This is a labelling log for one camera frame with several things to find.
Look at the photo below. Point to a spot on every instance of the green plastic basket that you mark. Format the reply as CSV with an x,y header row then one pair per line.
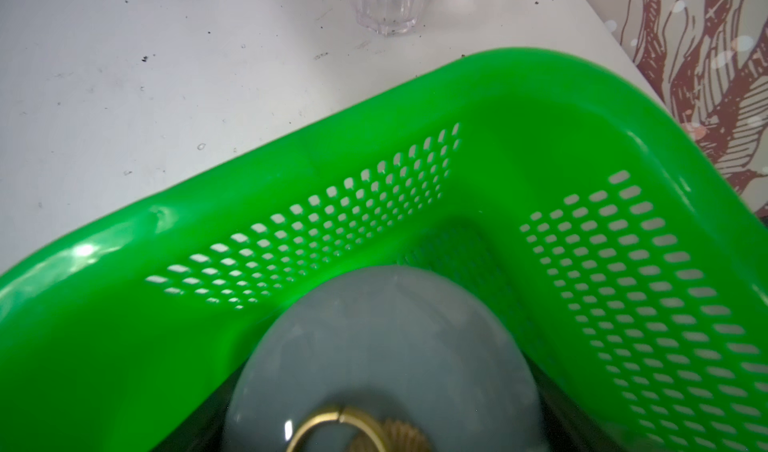
x,y
571,204

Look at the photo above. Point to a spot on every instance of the grey blue tea canister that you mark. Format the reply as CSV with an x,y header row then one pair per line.
x,y
400,344

